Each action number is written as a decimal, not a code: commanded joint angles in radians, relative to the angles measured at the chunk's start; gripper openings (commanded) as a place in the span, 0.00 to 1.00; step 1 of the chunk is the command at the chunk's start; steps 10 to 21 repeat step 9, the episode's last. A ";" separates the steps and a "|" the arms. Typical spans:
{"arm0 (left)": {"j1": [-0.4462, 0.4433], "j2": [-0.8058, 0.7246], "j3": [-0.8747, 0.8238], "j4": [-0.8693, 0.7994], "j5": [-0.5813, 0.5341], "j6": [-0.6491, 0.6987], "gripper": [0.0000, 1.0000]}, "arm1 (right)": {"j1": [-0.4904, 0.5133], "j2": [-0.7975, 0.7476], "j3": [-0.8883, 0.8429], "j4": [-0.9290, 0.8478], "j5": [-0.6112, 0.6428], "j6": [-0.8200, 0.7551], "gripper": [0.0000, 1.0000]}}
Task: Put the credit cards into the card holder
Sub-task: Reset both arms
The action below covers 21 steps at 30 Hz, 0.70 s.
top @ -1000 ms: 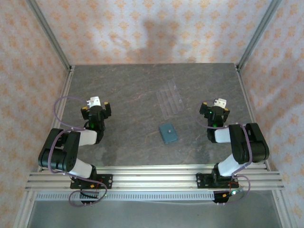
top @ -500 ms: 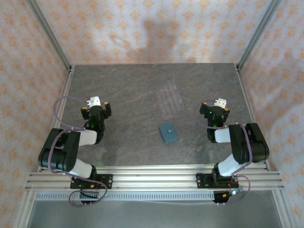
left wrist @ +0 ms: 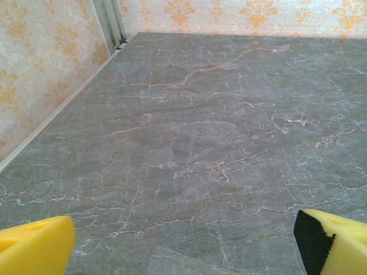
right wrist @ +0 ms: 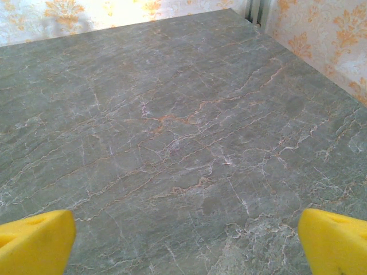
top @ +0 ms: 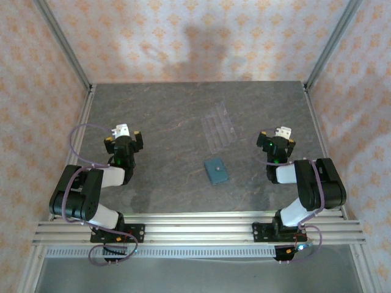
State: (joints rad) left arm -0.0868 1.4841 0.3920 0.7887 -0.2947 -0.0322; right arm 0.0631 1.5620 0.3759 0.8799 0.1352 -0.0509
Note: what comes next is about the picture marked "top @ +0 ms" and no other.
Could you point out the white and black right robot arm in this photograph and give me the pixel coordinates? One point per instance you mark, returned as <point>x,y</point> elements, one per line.
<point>287,174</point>

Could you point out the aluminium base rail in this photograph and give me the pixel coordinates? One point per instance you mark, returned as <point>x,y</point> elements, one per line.
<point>198,235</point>

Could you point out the aluminium frame post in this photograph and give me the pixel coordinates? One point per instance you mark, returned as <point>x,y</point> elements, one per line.
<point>333,39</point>
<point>63,39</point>

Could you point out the teal card holder wallet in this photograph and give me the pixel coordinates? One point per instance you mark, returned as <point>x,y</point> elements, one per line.
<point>217,171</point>

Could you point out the clear acrylic card stand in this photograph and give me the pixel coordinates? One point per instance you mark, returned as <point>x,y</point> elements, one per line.
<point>218,131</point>

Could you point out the aluminium side rail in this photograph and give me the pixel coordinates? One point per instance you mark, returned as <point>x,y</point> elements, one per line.
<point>81,122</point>
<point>317,122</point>

